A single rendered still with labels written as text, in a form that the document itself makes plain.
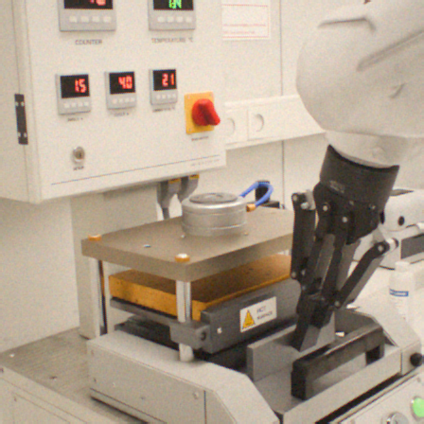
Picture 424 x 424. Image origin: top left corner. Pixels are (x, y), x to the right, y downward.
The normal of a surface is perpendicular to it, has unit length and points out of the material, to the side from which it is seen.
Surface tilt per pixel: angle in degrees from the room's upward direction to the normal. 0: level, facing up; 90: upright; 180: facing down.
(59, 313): 90
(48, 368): 0
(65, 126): 90
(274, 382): 0
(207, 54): 90
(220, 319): 90
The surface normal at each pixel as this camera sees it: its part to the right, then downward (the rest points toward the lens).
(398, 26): -0.85, -0.04
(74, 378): -0.04, -0.98
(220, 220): 0.26, 0.20
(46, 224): 0.74, 0.11
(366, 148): -0.31, 0.37
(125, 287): -0.70, 0.18
